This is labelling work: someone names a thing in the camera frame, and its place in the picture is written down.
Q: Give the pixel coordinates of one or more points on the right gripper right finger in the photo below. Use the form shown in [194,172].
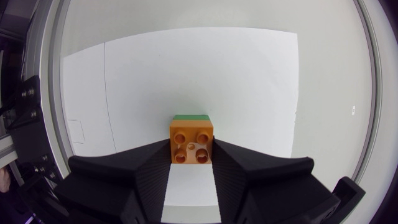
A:
[264,180]

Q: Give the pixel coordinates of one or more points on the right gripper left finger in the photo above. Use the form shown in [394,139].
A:
[124,174]

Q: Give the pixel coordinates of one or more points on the orange toy brick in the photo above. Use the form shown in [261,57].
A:
[191,132]

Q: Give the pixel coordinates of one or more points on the green toy brick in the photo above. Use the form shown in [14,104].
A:
[191,117]

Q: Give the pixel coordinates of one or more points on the white paper sheet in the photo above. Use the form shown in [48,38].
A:
[202,81]

